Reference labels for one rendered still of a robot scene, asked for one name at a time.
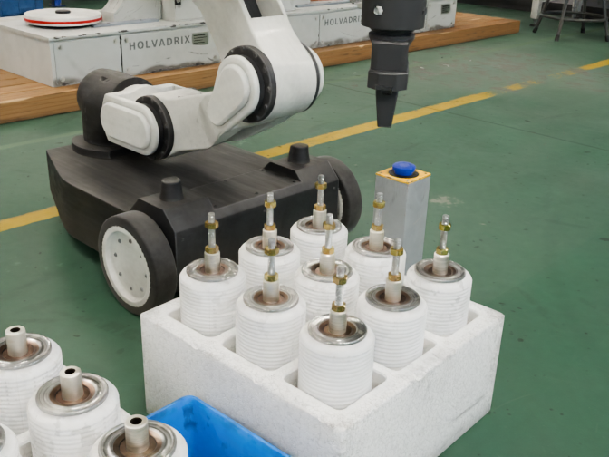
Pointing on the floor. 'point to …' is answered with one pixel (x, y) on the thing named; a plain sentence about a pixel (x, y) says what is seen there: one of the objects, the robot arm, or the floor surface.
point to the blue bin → (212, 431)
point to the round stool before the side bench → (574, 18)
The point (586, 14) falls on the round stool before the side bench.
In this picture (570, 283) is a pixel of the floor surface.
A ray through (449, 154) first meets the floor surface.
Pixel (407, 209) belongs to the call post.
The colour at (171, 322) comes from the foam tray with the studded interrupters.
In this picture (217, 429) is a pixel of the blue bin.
